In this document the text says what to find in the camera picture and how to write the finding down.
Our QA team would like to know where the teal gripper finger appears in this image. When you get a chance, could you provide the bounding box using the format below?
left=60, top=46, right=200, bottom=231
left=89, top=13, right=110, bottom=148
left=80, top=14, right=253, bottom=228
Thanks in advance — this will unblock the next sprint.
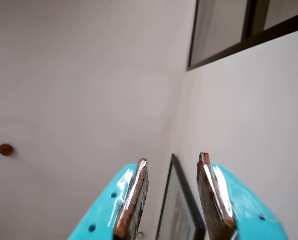
left=67, top=157, right=150, bottom=240
left=196, top=152, right=289, bottom=240

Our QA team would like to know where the black framed picture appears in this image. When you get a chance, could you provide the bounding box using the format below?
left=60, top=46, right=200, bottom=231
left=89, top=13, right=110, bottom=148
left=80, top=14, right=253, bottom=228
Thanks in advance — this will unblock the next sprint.
left=155, top=153, right=207, bottom=240

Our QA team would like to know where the round wooden wall knob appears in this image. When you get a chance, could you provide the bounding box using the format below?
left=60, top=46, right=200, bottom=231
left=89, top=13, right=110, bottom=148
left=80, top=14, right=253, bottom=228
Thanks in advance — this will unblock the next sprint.
left=0, top=143, right=14, bottom=156

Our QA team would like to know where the dark window frame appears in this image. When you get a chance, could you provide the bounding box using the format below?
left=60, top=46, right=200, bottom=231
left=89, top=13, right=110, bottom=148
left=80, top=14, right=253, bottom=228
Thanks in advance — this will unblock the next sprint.
left=187, top=0, right=298, bottom=72

